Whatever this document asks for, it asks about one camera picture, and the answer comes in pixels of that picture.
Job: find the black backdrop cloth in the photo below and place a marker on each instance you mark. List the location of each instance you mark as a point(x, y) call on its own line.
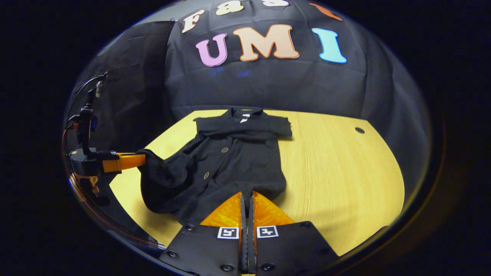
point(268, 84)

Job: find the black buttoned cardigan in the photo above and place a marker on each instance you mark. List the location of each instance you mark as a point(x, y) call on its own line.
point(238, 161)

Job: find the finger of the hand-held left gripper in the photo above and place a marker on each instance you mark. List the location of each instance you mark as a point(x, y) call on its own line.
point(126, 161)

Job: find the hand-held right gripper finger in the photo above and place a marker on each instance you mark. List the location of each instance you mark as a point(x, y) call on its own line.
point(243, 218)
point(251, 218)

